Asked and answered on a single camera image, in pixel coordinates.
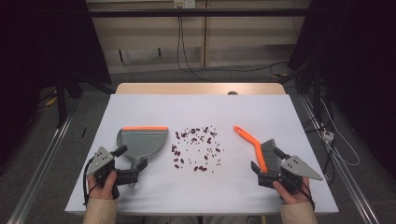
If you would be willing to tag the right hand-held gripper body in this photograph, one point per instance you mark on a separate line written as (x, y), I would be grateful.
(299, 168)

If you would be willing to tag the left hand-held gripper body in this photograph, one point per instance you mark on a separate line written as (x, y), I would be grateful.
(101, 158)

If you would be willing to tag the orange brush with grey bristles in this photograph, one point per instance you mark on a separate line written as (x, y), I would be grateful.
(261, 155)

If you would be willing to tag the grey dustpan with orange lip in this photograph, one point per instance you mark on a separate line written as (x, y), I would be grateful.
(143, 143)

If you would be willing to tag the red beans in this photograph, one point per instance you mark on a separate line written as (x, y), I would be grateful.
(177, 152)

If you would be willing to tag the person's right hand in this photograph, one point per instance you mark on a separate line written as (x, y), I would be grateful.
(295, 198)

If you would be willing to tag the person's left hand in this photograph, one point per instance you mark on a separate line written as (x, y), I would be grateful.
(101, 193)

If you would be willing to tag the white power strip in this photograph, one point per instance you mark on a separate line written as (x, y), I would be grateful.
(328, 136)

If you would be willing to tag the black metal stand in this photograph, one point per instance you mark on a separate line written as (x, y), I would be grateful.
(61, 102)
(316, 99)

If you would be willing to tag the wooden table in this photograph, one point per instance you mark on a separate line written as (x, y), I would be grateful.
(186, 88)

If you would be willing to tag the black curtain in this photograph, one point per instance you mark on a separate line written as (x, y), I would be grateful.
(358, 62)

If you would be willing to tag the black horizontal bar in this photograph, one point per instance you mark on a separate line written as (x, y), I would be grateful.
(199, 12)

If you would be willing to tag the aluminium floor rail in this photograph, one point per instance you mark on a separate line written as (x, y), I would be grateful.
(348, 180)
(40, 168)

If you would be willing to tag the white wall socket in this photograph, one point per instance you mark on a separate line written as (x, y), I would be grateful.
(184, 3)

